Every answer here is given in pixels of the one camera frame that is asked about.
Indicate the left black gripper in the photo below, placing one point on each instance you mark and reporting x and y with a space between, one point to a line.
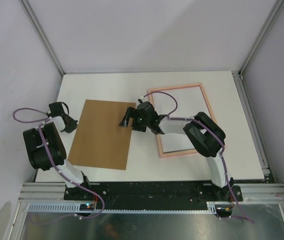
74 125

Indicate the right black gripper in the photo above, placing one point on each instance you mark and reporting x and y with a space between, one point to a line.
132 113

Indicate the brown cardboard backing board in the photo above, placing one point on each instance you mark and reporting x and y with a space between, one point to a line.
99 140

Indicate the pink wooden picture frame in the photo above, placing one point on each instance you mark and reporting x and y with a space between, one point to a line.
181 153

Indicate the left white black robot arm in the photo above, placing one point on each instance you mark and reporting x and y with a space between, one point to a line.
46 150

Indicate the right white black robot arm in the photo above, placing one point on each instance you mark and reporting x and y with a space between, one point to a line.
204 134

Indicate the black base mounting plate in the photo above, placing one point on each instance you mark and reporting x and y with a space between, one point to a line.
156 195

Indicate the white slotted cable duct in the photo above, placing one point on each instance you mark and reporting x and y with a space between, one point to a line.
87 208

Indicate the aluminium frame rail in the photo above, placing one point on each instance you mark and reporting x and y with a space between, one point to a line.
30 13

